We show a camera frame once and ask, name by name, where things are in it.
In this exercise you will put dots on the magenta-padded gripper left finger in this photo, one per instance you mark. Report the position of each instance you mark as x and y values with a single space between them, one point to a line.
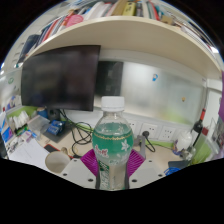
77 171

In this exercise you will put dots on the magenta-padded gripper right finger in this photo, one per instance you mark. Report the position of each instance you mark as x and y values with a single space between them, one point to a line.
149 171

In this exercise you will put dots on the green-label clear drink bottle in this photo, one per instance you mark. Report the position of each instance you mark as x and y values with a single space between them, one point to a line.
112 143

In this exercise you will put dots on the white paper cup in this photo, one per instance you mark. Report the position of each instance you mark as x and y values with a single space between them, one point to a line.
57 161

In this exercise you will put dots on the white ceramic jar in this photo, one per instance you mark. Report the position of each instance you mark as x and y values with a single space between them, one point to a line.
184 141

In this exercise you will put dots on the small blue box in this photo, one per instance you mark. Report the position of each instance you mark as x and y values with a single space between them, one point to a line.
55 127

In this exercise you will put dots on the white paper sheet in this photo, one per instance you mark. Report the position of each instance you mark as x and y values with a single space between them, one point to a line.
28 155

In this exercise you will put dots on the clear green glass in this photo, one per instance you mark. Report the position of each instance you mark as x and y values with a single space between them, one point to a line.
201 150

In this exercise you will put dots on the clear plastic box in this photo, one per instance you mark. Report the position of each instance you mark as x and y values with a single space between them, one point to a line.
38 122

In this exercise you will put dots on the dark wine bottle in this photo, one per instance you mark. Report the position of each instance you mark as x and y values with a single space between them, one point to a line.
198 125

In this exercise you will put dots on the black computer monitor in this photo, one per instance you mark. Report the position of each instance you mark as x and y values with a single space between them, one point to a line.
60 78

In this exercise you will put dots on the beige shelf with books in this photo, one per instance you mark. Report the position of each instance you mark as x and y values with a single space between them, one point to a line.
133 33

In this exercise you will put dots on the white wall socket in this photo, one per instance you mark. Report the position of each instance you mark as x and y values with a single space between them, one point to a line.
134 126
167 133
151 128

